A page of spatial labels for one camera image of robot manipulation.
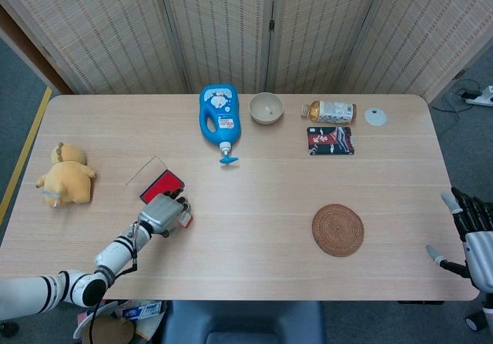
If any brown woven round coaster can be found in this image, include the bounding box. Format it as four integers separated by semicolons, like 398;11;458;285
311;203;365;258

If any white power strip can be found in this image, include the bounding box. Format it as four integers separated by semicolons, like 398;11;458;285
464;85;493;108

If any blue pump bottle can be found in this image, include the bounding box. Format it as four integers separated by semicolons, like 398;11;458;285
198;84;243;165

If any tea bottle with label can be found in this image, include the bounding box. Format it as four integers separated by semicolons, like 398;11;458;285
300;99;357;125

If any black power cable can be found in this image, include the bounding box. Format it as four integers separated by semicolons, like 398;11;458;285
429;78;482;122

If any brown round plush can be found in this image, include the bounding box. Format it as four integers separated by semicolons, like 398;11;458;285
82;316;136;344

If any yellow plush toy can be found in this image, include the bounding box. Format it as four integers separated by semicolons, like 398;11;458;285
35;141;98;209

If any brown wooden door frame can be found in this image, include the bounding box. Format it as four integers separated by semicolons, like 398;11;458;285
0;5;74;95

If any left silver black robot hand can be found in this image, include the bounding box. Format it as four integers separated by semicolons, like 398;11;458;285
137;190;193;238

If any white round disc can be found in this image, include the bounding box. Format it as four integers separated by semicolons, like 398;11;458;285
364;107;388;126

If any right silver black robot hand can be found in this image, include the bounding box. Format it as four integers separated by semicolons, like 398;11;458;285
425;186;493;293

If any yellow floor tape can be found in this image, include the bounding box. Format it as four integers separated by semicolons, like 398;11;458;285
0;86;53;222

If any blue white printed box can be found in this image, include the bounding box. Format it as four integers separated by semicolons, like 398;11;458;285
121;301;163;320

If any black caster wheel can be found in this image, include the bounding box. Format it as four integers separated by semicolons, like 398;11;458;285
464;310;489;332

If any beige bowl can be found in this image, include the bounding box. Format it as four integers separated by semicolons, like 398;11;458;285
248;92;285;125

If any dark blue chair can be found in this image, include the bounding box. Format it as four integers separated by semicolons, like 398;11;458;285
160;300;327;344

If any black red patterned packet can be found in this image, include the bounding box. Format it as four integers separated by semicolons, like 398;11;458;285
306;125;357;156

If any red ink pad clear lid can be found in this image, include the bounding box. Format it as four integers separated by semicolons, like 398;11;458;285
125;155;186;207

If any beige woven folding screen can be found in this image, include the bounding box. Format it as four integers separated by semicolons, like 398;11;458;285
0;0;493;105

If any white curved plate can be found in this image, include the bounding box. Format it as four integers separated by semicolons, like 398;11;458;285
72;301;119;340

